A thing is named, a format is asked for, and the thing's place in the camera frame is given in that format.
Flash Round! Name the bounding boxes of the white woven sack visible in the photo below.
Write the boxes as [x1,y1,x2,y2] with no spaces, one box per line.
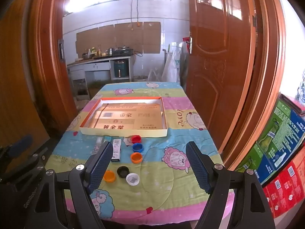
[162,46,181,84]

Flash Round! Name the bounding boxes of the red beverage carton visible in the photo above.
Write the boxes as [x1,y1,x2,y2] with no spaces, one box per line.
[262,145,305,219]

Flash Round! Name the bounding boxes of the cartoon sheep printed tablecloth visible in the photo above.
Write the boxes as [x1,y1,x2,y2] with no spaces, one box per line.
[45,81,235,221]

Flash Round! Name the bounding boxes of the white bottle cap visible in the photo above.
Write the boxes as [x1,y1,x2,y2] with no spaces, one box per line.
[126,173,140,186]

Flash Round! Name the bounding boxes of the grey kitchen counter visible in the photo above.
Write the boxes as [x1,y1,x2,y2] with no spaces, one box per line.
[67,55,134,83]

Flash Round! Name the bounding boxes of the green beverage carton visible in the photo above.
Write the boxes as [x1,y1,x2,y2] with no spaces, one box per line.
[235,99,305,184]

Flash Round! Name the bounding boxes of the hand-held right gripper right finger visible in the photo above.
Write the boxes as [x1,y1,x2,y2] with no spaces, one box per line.
[185,141,275,229]

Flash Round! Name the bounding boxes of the wooden door frame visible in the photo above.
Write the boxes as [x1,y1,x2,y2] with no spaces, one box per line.
[26,0,80,134]
[219,0,286,171]

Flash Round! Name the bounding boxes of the carved wooden door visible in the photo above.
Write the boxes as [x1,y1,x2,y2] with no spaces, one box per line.
[186,0,256,148]

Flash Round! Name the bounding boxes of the black bottle cap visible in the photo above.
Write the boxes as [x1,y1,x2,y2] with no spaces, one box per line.
[117,166,130,178]

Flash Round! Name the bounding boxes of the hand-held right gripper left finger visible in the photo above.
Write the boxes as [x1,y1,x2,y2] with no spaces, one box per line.
[26,141,114,229]

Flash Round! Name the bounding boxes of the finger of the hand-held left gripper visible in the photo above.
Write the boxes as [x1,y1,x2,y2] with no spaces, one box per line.
[0,135,34,159]
[5,151,51,184]

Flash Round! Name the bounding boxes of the green air fryer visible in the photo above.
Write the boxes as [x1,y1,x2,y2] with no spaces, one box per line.
[113,61,129,80]

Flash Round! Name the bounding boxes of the black gas stove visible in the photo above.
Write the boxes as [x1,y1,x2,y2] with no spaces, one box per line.
[112,48,134,56]

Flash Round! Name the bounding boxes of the white orange-rimmed box tray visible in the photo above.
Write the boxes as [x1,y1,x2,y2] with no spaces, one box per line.
[79,97,168,138]

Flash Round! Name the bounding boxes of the cardboard sheets on wall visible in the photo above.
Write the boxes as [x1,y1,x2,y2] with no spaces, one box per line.
[76,21,162,54]

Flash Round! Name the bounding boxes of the white cartoon cat case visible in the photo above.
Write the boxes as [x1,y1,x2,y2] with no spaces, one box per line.
[111,139,122,162]

